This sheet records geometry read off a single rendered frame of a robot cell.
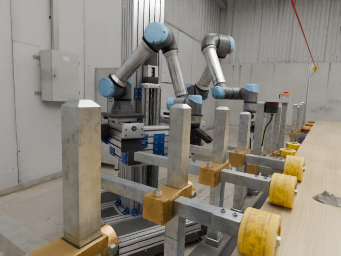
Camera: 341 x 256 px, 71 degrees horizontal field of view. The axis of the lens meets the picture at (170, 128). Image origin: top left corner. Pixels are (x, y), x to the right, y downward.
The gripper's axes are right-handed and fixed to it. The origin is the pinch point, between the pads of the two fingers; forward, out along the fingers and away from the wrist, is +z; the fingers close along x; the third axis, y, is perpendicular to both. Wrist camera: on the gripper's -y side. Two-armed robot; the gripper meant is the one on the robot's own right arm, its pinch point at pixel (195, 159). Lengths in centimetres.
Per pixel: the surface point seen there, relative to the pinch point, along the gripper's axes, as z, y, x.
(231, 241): 13, -35, 40
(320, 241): -8, -59, 63
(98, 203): -20, -33, 95
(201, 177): -12, -30, 55
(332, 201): -9, -62, 41
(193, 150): -11.8, -11.9, 26.5
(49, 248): -15, -30, 100
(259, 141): -14.5, -32.4, -2.3
